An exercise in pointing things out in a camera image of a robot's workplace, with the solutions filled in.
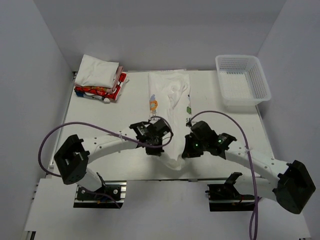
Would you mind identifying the white plastic basket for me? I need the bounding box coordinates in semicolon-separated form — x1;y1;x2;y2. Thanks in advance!
215;55;271;107

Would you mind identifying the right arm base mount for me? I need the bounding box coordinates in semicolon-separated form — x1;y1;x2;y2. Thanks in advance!
205;172;255;212

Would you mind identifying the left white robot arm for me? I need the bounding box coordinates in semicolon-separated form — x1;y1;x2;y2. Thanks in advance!
54;119;174;192

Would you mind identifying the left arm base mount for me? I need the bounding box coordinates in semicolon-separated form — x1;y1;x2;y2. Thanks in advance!
73;181;127;209

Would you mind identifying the white t shirt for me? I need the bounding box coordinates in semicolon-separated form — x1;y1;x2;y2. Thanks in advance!
75;54;119;88
148;70;192;171

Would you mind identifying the red printed t shirt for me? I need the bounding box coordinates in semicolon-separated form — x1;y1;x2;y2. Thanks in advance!
74;72;128;103

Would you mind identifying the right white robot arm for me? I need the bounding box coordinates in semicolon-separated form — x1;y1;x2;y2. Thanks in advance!
182;121;316;214

